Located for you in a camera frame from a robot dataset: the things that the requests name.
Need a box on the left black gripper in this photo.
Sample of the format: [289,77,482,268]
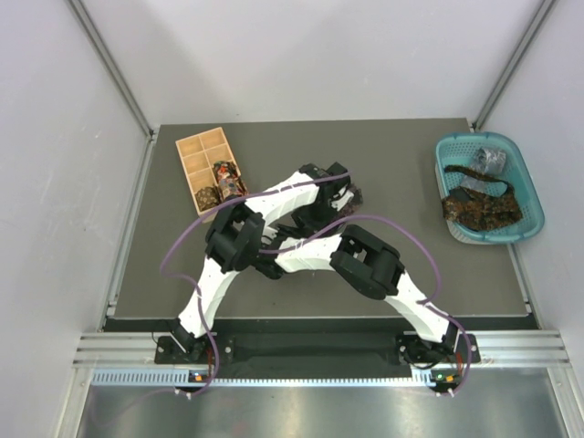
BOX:
[290,199,347,238]

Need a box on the dark purple patterned tie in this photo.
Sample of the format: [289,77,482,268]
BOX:
[338,184,363,218]

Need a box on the wooden compartment box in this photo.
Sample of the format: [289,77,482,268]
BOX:
[175,127,241,216]

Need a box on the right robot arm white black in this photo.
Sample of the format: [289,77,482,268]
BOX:
[253,225,460,369]

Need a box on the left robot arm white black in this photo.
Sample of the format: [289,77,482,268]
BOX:
[160,163,357,362]

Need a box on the colourful rolled tie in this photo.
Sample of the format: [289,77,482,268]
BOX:
[213,161,247,202]

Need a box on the brown patterned rolled tie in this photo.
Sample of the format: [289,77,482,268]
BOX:
[194,186,221,213]

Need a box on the teal plastic basket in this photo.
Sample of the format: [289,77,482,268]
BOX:
[435,132,545,245]

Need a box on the grey patterned tie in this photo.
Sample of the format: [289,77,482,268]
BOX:
[461,148,506,193]

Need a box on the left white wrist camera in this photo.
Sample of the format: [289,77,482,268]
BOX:
[330,184,355,215]

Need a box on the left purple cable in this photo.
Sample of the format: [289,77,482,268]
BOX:
[162,169,355,393]

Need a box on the purple cable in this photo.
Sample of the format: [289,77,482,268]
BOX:
[257,214,474,398]
[162,169,355,393]

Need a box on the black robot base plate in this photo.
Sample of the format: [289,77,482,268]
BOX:
[154,318,480,380]

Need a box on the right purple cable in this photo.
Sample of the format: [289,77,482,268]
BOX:
[257,214,474,398]

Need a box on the slotted cable duct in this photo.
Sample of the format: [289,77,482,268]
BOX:
[90,368,462,389]

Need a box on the left aluminium frame post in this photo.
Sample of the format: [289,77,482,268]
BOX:
[65,0,154,139]

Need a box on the aluminium frame post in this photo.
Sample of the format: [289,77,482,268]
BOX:
[470,0,558,131]
[65,0,154,139]

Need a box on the right aluminium frame post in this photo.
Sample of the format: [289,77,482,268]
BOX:
[470,0,558,131]

